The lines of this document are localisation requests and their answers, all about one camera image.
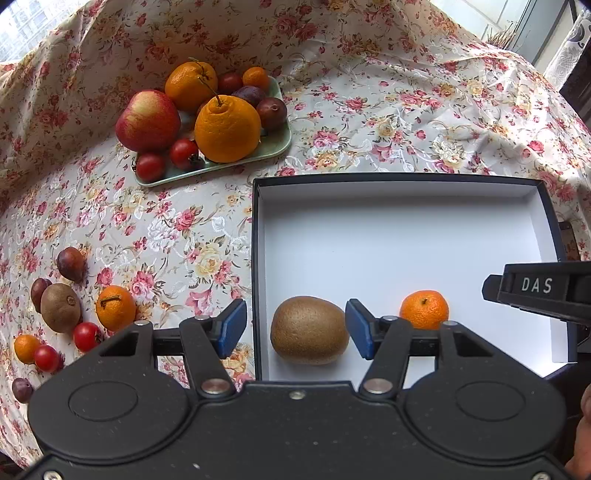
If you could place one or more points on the black box with white inside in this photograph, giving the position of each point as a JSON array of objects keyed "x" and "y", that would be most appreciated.
[{"x": 392, "y": 240}]

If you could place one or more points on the round large orange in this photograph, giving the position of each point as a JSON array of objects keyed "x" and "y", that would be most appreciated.
[{"x": 189, "y": 83}]

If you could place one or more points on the brown wooden object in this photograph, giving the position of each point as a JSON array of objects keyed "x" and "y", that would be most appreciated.
[{"x": 568, "y": 240}]

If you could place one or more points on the dried plant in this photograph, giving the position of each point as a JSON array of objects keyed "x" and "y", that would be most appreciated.
[{"x": 503, "y": 34}]

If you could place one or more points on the floral tablecloth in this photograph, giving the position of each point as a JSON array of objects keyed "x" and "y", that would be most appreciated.
[{"x": 369, "y": 101}]

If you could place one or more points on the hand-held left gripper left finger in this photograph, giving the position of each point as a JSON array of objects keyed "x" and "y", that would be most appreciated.
[{"x": 233, "y": 330}]

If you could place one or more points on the pale green plate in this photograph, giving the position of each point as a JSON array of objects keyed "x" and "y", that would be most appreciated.
[{"x": 272, "y": 145}]

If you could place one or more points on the small mandarin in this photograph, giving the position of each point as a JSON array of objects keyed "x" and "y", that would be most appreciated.
[
  {"x": 25, "y": 348},
  {"x": 424, "y": 310},
  {"x": 115, "y": 308},
  {"x": 256, "y": 77}
]

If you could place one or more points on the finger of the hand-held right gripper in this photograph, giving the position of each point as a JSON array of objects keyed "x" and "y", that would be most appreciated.
[{"x": 494, "y": 288}]

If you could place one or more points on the person's right hand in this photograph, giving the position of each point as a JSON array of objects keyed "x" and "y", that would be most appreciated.
[{"x": 582, "y": 443}]

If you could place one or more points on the knobbed large orange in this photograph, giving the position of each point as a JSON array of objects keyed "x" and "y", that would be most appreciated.
[{"x": 226, "y": 131}]

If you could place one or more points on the red cherry tomato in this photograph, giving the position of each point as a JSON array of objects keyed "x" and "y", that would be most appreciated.
[
  {"x": 183, "y": 153},
  {"x": 46, "y": 358},
  {"x": 150, "y": 167},
  {"x": 87, "y": 337}
]

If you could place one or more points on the brown kiwi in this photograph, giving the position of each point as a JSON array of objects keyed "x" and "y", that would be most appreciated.
[
  {"x": 60, "y": 308},
  {"x": 308, "y": 330}
]

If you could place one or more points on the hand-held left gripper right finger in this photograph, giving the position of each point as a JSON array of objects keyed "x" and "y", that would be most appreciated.
[{"x": 358, "y": 330}]

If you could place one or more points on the red apple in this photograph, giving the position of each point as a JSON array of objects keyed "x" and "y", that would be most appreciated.
[{"x": 147, "y": 121}]

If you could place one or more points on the patterned white curtain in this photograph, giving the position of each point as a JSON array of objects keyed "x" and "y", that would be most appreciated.
[{"x": 572, "y": 50}]

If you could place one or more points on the window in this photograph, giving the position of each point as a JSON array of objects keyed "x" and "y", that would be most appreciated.
[{"x": 27, "y": 23}]

